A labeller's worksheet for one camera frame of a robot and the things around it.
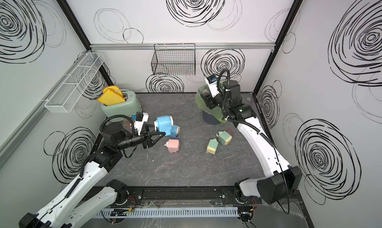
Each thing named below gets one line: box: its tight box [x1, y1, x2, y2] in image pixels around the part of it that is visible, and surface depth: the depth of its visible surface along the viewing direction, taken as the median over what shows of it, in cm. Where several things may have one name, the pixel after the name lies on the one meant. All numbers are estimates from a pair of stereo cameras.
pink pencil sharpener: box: [164, 138, 180, 153], surface depth 87 cm
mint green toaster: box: [100, 91, 143, 122], surface depth 96 cm
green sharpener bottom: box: [206, 137, 219, 155], surface depth 86 cm
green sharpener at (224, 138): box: [215, 130, 233, 146], surface depth 90 cm
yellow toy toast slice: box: [96, 85, 126, 106], surface depth 93 cm
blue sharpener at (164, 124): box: [156, 115, 174, 137], surface depth 64 cm
